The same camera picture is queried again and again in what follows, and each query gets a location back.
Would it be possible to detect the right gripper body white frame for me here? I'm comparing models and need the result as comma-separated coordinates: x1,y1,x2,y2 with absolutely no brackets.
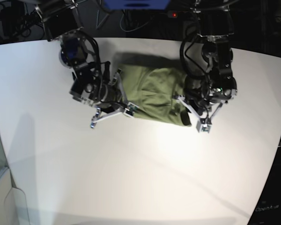
90,68,139,128

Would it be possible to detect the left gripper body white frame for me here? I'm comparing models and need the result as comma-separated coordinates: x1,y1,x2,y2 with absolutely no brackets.
174,95,226,133

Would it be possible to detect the green T-shirt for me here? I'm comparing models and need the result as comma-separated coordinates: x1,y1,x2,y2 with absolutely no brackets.
118,64,192,127

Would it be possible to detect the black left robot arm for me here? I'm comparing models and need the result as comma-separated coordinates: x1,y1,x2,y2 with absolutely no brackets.
174,0,237,133

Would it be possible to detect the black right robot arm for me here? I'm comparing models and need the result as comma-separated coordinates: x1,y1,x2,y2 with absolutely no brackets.
35,0,138,128

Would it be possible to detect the black power strip red light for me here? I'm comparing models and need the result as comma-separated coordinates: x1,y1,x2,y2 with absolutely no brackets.
166,10,185,19

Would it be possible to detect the blue box overhead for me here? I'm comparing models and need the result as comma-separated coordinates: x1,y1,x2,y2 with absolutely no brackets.
104,0,170,10

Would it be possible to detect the black OpenArm labelled box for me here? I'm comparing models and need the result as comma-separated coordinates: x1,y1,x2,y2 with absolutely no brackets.
248,142,281,225

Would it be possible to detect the white bin at left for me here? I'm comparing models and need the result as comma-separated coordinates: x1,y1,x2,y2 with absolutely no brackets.
0,167,30,225

